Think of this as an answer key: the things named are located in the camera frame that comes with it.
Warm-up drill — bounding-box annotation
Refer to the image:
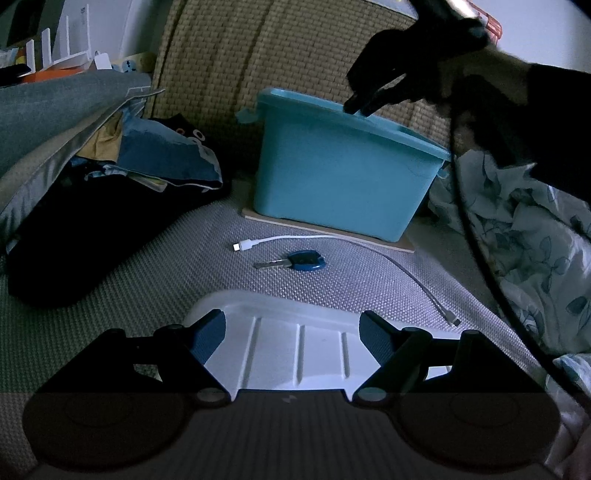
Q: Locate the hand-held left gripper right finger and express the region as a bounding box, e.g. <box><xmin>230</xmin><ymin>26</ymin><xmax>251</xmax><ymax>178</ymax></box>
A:
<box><xmin>352</xmin><ymin>310</ymin><xmax>546</xmax><ymax>407</ymax></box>

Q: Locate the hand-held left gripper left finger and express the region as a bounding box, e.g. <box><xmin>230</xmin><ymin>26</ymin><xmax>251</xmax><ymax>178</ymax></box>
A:
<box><xmin>44</xmin><ymin>308</ymin><xmax>232</xmax><ymax>408</ymax></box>

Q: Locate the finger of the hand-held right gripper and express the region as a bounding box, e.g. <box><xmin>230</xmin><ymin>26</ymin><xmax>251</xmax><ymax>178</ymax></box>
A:
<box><xmin>344</xmin><ymin>30</ymin><xmax>417</xmax><ymax>116</ymax></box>
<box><xmin>362</xmin><ymin>71</ymin><xmax>433</xmax><ymax>117</ymax></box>

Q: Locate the blue plastic storage bin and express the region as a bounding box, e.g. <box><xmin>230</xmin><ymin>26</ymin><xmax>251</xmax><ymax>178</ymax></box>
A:
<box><xmin>236</xmin><ymin>87</ymin><xmax>452</xmax><ymax>243</ymax></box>

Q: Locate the person's right forearm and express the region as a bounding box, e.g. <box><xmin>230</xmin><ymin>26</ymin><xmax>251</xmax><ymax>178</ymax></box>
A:
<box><xmin>526</xmin><ymin>62</ymin><xmax>591</xmax><ymax>213</ymax></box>

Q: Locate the person's right hand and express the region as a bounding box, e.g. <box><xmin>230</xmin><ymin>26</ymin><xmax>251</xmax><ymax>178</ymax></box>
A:
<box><xmin>438</xmin><ymin>46</ymin><xmax>532</xmax><ymax>158</ymax></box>

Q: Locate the orange basket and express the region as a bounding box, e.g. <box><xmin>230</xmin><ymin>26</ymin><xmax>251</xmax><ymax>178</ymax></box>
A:
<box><xmin>479</xmin><ymin>13</ymin><xmax>502</xmax><ymax>45</ymax></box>

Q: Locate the white plastic bin lid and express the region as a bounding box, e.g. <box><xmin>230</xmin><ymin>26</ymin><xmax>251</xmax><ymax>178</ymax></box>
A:
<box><xmin>182</xmin><ymin>290</ymin><xmax>456</xmax><ymax>403</ymax></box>

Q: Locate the thin wooden board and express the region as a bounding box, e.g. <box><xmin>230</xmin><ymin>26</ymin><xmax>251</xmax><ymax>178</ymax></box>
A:
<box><xmin>241</xmin><ymin>208</ymin><xmax>416</xmax><ymax>254</ymax></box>

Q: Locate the blue-headed key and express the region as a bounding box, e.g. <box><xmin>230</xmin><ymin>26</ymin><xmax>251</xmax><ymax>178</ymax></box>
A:
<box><xmin>253</xmin><ymin>250</ymin><xmax>328</xmax><ymax>272</ymax></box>

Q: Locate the black cloth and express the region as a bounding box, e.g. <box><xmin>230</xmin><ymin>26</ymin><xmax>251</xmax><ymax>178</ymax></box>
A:
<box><xmin>6</xmin><ymin>161</ymin><xmax>232</xmax><ymax>309</ymax></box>

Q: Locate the leaf print quilt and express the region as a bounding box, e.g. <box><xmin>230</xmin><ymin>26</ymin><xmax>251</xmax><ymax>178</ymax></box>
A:
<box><xmin>427</xmin><ymin>150</ymin><xmax>591</xmax><ymax>356</ymax></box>

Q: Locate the blue printed pillowcase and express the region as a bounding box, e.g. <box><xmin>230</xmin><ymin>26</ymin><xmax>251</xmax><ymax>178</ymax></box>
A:
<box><xmin>69</xmin><ymin>111</ymin><xmax>223</xmax><ymax>191</ymax></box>

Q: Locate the black garment with white rings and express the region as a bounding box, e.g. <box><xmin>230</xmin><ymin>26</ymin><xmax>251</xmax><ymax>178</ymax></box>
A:
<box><xmin>148</xmin><ymin>115</ymin><xmax>209</xmax><ymax>149</ymax></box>

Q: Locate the blue-spotted pale item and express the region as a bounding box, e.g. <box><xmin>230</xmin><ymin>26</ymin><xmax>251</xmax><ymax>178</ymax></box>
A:
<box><xmin>113</xmin><ymin>52</ymin><xmax>156</xmax><ymax>75</ymax></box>

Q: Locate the white router with antennas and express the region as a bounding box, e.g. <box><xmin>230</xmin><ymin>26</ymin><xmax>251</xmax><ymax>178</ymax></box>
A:
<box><xmin>25</xmin><ymin>4</ymin><xmax>96</xmax><ymax>75</ymax></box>

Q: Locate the orange box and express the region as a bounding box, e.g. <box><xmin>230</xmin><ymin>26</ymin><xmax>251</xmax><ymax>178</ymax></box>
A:
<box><xmin>21</xmin><ymin>65</ymin><xmax>93</xmax><ymax>85</ymax></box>

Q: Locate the white charging cable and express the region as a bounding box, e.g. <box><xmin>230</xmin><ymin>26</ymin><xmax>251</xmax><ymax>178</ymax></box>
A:
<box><xmin>232</xmin><ymin>234</ymin><xmax>462</xmax><ymax>328</ymax></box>

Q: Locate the black cable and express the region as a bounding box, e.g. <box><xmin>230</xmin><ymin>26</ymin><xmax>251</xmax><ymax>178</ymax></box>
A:
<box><xmin>449</xmin><ymin>104</ymin><xmax>591</xmax><ymax>416</ymax></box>

